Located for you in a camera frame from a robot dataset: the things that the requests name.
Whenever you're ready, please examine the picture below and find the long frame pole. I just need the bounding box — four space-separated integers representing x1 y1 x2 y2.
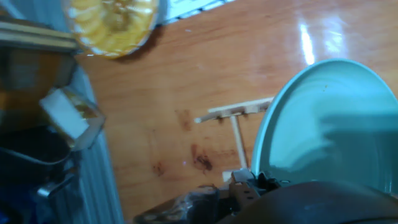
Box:
0 18 78 52

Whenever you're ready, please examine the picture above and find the light green dish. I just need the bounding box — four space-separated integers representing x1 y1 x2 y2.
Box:
251 58 398 195

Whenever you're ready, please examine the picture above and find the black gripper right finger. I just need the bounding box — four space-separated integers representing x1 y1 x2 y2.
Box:
229 167 282 208

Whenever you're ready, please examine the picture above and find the wooden peg dish rack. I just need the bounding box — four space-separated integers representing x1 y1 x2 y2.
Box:
194 96 274 183

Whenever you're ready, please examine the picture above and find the white paper sheet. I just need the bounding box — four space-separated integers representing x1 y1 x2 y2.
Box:
158 0 234 26

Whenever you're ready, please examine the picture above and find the small white gold box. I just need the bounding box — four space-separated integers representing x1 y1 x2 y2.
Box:
39 86 106 152

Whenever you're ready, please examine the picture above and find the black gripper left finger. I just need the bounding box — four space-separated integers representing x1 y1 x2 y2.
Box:
133 185 220 224

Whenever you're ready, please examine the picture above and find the glossy brown wooden board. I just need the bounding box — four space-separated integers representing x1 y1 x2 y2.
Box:
76 0 398 224

